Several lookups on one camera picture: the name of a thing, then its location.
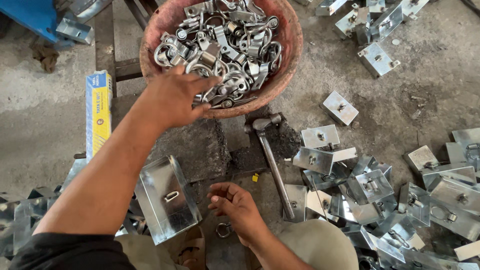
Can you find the reddish round bowl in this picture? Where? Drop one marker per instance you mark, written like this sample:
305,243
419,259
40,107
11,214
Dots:
287,56

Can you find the brown rag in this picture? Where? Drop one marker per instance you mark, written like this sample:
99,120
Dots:
45,56

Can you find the small yellow scrap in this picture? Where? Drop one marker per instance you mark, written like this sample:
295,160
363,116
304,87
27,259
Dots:
255,177

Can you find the open galvanised metal tray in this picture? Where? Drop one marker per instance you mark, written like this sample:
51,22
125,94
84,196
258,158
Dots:
165,198

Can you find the blue machine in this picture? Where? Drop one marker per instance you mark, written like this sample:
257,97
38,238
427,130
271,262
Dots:
30,17

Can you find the thin metal rod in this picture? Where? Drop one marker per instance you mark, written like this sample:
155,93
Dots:
320,198

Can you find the person's black shirt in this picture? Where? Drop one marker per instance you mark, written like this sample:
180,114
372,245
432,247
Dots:
71,253

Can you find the person's brown sandal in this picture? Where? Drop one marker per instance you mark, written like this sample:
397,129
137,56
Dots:
193,249

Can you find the dark steel frame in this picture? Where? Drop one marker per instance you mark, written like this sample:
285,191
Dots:
105,41

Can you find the bent metal bracket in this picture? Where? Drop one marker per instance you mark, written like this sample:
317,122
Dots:
75,30

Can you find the galvanised metal latch box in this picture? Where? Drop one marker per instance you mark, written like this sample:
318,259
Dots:
377,59
339,108

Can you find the person's right fingers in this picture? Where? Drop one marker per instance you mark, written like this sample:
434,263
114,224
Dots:
221,198

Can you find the yellow and blue carton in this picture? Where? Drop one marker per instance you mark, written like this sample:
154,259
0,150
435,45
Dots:
99,112

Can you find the person's left hand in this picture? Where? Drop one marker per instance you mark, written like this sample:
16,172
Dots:
170,99

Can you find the person's right hand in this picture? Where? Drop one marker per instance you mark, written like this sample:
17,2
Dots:
240,210

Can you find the steel hammer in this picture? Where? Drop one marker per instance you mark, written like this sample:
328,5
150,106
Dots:
275,172

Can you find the dark stone work block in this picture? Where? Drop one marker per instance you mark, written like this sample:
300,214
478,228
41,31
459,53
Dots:
198,146

